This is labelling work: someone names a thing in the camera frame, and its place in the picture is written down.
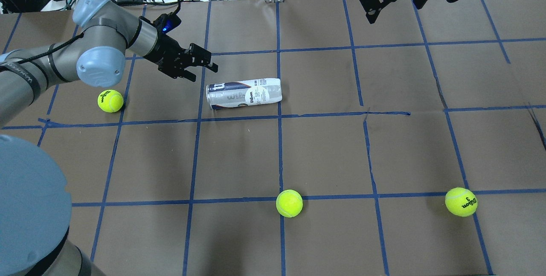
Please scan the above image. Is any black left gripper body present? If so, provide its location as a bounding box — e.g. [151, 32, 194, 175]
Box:
[148, 33, 185, 78]

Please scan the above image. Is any clear Wilson tennis ball can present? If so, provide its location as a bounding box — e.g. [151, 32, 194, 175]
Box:
[206, 78, 282, 110]

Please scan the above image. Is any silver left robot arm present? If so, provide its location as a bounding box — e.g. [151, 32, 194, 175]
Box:
[1, 0, 218, 276]

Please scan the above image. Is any yellow tennis ball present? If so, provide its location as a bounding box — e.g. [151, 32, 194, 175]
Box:
[97, 90, 124, 113]
[444, 187, 478, 217]
[276, 190, 303, 218]

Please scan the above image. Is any yellow tennis ball centre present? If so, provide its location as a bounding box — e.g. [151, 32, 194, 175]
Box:
[276, 190, 303, 218]

